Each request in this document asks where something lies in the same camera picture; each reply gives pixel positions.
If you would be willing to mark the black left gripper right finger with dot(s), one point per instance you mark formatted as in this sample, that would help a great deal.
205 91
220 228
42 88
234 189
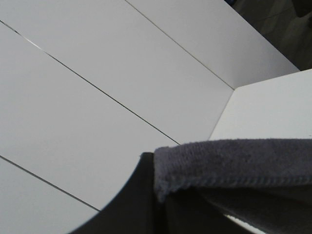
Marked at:
283 210

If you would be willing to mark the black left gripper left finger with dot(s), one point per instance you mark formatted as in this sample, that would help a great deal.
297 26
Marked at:
134 209

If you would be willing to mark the dark grey towel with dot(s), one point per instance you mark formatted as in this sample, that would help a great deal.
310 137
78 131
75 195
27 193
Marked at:
233 163

